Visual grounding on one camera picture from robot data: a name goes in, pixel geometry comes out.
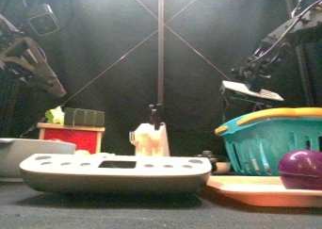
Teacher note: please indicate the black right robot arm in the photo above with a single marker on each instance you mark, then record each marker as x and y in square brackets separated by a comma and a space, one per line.
[302, 22]

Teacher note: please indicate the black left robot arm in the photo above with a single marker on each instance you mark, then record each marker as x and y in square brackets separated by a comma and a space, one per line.
[8, 6]

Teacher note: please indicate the light green toy food piece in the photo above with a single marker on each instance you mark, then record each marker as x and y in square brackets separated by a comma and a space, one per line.
[55, 116]

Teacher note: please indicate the dark green sushi roll row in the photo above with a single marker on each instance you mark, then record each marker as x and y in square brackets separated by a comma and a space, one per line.
[84, 117]

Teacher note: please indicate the black round toy piece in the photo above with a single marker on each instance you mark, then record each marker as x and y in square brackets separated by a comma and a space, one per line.
[208, 157]

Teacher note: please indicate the pale yellow toy food piece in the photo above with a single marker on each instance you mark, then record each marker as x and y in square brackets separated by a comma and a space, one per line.
[81, 152]

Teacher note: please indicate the teal basket with yellow rim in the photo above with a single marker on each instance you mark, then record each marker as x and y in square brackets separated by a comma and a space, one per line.
[267, 138]

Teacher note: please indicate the red wooden toy box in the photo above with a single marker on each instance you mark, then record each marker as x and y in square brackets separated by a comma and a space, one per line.
[73, 137]

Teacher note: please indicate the small white cup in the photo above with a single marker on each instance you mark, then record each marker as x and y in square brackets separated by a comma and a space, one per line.
[220, 167]

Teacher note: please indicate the white grey bowl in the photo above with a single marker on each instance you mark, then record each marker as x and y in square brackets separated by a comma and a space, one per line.
[29, 154]

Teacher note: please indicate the white utensil holder block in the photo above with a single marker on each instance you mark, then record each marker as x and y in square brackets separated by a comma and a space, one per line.
[151, 141]

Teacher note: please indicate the white toy fork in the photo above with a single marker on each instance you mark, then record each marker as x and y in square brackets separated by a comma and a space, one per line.
[132, 138]

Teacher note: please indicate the purple toy ball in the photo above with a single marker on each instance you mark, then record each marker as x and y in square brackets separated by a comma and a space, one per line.
[302, 170]

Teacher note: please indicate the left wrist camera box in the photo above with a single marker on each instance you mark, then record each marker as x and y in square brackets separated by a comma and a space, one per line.
[43, 23]

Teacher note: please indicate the vertical metal frame pole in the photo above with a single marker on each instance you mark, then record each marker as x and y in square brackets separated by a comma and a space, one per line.
[160, 44]

